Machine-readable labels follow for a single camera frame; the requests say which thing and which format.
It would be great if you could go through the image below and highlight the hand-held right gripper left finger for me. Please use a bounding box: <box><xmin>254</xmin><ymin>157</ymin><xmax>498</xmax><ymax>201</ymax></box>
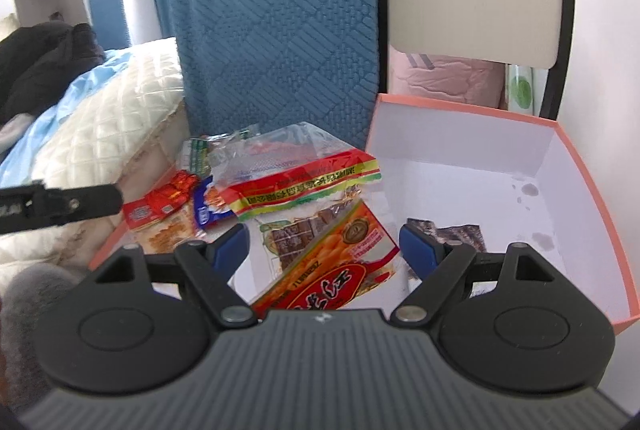
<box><xmin>95</xmin><ymin>224</ymin><xmax>259</xmax><ymax>327</ymax></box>

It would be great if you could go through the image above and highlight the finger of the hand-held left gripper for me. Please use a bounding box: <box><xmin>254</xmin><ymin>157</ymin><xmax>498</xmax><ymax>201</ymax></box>
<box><xmin>31</xmin><ymin>181</ymin><xmax>125</xmax><ymax>228</ymax></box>

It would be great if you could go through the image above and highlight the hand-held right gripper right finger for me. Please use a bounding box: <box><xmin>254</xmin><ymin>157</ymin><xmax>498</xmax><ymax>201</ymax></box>
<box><xmin>390</xmin><ymin>222</ymin><xmax>551</xmax><ymax>326</ymax></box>

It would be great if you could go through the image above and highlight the pink box lid tray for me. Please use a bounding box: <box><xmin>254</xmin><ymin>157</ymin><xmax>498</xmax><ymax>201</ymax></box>
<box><xmin>89</xmin><ymin>210</ymin><xmax>416</xmax><ymax>306</ymax></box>

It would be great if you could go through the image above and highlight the brown dried tofu packet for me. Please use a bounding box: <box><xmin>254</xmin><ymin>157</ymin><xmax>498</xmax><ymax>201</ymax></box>
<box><xmin>260</xmin><ymin>210</ymin><xmax>331</xmax><ymax>276</ymax></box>

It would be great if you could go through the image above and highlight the large orange red snack bag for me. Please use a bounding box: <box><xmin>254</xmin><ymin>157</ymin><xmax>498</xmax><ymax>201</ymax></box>
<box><xmin>250</xmin><ymin>197</ymin><xmax>403</xmax><ymax>313</ymax></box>

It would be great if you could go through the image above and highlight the pink cardboard box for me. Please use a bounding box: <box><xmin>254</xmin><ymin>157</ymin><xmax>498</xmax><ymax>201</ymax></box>
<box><xmin>364</xmin><ymin>93</ymin><xmax>640</xmax><ymax>336</ymax></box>

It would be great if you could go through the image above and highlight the dark snack packet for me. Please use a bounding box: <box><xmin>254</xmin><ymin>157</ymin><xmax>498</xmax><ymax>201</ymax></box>
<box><xmin>405</xmin><ymin>217</ymin><xmax>487</xmax><ymax>281</ymax></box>

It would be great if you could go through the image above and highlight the small blue snack packet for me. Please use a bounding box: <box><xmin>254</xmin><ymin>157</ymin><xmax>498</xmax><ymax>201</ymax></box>
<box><xmin>192</xmin><ymin>175</ymin><xmax>241</xmax><ymax>231</ymax></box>

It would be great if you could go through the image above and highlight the light blue cloth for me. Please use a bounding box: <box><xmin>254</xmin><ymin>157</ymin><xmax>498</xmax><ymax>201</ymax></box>
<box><xmin>0</xmin><ymin>47</ymin><xmax>136</xmax><ymax>188</ymax></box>

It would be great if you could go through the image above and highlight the red cracker packet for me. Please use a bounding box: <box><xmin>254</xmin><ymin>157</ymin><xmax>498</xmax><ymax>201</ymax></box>
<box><xmin>122</xmin><ymin>170</ymin><xmax>198</xmax><ymax>256</ymax></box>

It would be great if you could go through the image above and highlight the cream quilted bed cover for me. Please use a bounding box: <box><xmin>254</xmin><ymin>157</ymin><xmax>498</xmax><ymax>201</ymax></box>
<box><xmin>0</xmin><ymin>37</ymin><xmax>191</xmax><ymax>271</ymax></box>

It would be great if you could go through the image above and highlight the clear bag with red band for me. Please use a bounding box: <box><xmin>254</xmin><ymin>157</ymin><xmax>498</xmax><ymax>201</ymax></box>
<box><xmin>210</xmin><ymin>122</ymin><xmax>383</xmax><ymax>223</ymax></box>

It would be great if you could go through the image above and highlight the grey fleece cloth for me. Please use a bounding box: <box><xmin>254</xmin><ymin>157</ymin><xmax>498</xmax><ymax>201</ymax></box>
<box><xmin>0</xmin><ymin>260</ymin><xmax>96</xmax><ymax>416</ymax></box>

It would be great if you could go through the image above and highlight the green white snack packet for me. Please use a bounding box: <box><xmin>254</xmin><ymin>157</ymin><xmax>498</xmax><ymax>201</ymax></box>
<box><xmin>180</xmin><ymin>130</ymin><xmax>261</xmax><ymax>176</ymax></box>

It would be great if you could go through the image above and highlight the black clothing pile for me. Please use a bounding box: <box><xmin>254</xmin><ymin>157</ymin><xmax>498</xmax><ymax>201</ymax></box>
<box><xmin>0</xmin><ymin>22</ymin><xmax>108</xmax><ymax>126</ymax></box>

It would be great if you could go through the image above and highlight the pink quilted blanket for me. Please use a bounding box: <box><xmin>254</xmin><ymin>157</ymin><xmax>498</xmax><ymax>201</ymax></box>
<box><xmin>390</xmin><ymin>45</ymin><xmax>508</xmax><ymax>111</ymax></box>

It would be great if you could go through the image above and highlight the white green-dotted bag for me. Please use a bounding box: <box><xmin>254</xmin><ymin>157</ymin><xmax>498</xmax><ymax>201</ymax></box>
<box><xmin>505</xmin><ymin>62</ymin><xmax>538</xmax><ymax>116</ymax></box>

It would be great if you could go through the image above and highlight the blue chair back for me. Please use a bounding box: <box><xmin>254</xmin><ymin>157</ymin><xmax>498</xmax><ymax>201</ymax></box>
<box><xmin>87</xmin><ymin>0</ymin><xmax>132</xmax><ymax>50</ymax></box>

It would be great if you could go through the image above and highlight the blue textured mattress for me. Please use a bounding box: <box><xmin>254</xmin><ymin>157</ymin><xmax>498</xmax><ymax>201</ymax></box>
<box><xmin>159</xmin><ymin>0</ymin><xmax>381</xmax><ymax>156</ymax></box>

